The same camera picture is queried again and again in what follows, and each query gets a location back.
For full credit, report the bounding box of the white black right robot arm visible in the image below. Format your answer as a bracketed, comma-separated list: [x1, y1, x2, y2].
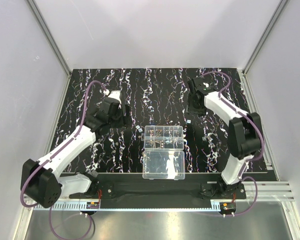
[186, 77, 265, 198]

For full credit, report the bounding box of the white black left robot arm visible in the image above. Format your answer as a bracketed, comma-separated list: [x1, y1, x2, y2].
[20, 90, 132, 208]

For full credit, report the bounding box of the clear plastic organizer box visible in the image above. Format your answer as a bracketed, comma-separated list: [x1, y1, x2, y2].
[142, 125, 186, 181]

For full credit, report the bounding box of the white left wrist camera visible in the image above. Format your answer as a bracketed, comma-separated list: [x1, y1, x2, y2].
[103, 89, 122, 104]

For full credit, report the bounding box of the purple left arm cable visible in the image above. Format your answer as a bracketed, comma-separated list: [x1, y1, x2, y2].
[19, 80, 110, 238]

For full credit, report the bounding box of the grey cable duct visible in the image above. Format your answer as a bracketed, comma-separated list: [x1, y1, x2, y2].
[51, 199, 222, 212]

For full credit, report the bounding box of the aluminium frame profile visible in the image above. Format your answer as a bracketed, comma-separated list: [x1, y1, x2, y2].
[25, 0, 72, 77]

